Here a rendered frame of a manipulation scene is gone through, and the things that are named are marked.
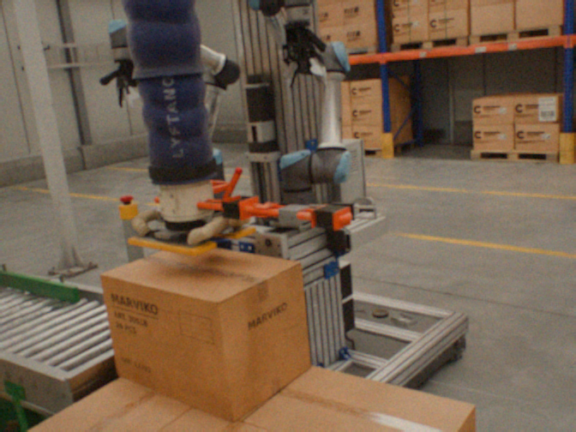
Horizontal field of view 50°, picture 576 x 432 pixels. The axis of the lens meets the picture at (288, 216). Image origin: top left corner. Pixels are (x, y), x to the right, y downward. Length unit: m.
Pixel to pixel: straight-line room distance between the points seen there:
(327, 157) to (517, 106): 6.85
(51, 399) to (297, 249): 1.06
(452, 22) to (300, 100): 6.87
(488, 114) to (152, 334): 7.54
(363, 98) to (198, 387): 8.41
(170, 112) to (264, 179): 0.75
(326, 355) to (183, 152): 1.33
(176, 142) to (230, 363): 0.70
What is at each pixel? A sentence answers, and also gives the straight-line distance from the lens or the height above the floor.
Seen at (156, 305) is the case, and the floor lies 0.88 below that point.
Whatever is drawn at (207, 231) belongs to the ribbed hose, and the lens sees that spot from 1.93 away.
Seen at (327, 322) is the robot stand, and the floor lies 0.43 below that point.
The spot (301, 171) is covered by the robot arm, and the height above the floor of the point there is 1.20.
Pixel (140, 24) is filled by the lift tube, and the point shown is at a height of 1.76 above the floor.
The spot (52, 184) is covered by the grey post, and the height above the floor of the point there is 0.79.
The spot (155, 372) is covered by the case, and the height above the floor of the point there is 0.62.
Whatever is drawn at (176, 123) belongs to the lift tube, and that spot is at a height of 1.45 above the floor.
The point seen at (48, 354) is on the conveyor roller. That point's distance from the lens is 2.78.
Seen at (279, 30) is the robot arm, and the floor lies 1.71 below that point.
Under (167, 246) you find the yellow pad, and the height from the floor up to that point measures 1.07.
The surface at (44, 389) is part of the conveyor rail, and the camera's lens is 2.54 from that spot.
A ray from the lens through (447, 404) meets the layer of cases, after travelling 2.04.
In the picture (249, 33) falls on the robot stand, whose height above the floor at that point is 1.73.
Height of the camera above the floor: 1.60
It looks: 14 degrees down
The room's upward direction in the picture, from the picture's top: 6 degrees counter-clockwise
